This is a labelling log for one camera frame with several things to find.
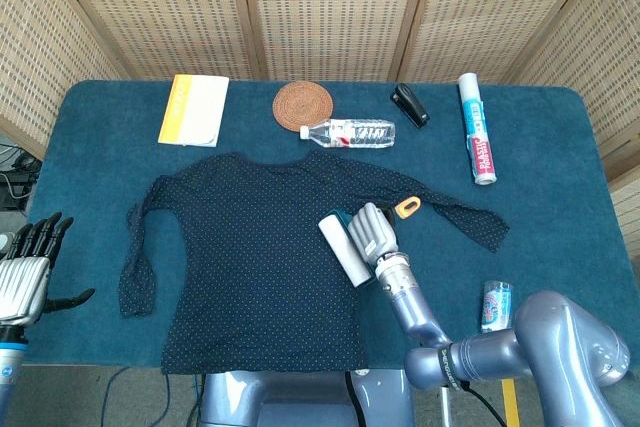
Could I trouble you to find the woven bamboo folding screen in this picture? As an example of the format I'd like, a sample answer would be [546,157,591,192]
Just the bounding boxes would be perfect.
[0,0,640,258]

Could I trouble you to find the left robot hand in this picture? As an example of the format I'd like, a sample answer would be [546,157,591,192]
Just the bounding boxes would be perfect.
[0,212,96,329]

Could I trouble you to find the dark blue dotted shirt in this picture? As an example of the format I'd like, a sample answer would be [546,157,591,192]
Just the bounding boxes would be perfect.
[117,150,511,376]

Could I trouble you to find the plastic food wrap roll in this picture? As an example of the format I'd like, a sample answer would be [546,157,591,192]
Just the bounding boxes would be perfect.
[458,72,499,187]

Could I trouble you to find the black cables on floor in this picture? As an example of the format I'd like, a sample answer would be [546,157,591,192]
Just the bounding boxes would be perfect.
[0,144,44,213]

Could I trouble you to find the grey-blue robot torso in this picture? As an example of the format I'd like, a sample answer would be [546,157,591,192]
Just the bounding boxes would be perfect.
[199,369,416,427]

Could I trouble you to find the black stapler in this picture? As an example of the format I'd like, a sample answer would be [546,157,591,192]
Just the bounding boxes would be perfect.
[390,84,431,129]

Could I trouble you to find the blue carpeted table top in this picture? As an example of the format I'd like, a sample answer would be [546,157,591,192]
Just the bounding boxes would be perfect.
[10,78,632,373]

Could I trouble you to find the yellow and white booklet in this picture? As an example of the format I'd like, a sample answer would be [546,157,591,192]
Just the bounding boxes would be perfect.
[157,74,231,148]

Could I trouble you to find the clear plastic water bottle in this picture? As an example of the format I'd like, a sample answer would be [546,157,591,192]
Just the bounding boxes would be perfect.
[299,118,397,150]

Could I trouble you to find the round woven rattan coaster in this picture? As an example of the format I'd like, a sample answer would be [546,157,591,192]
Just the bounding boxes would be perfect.
[272,81,335,131]

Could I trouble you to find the small clear plastic packet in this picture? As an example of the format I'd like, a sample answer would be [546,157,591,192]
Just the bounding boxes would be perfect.
[480,280,515,334]

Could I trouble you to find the teal lint roller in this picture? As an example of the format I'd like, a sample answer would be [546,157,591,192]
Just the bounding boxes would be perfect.
[318,195,422,289]

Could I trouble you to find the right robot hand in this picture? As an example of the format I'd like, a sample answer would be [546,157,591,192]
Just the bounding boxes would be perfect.
[347,202,401,266]

